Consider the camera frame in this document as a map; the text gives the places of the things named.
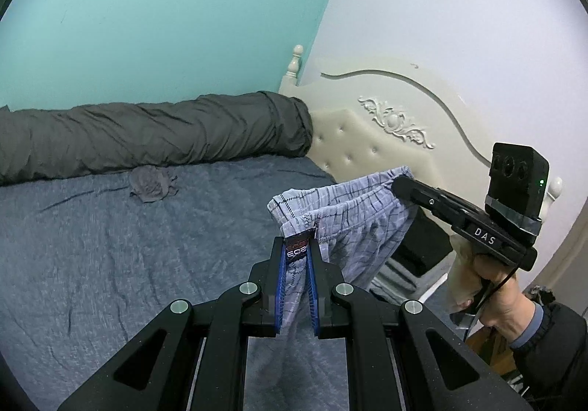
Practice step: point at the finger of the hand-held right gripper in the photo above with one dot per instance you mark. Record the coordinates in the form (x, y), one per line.
(427, 197)

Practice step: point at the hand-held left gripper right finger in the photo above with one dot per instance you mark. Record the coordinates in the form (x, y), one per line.
(313, 289)

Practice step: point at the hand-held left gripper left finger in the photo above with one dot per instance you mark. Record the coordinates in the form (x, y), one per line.
(278, 282)

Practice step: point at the blue checked shorts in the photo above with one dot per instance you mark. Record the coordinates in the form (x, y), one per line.
(349, 227)

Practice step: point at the person's right hand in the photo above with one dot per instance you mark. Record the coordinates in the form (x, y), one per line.
(505, 310)

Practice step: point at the grey striped garment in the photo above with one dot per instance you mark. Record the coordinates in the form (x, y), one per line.
(395, 284)

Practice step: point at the cream tufted headboard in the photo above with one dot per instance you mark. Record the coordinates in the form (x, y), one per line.
(367, 140)

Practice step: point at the wooden furniture piece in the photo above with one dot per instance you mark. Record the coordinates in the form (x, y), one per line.
(487, 346)

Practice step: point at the small grey crumpled garment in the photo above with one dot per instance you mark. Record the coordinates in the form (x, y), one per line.
(149, 183)

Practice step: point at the blue patterned bed sheet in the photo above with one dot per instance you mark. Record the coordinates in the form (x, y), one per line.
(115, 264)

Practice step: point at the grey rolled duvet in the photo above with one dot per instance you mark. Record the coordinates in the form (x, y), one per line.
(138, 130)

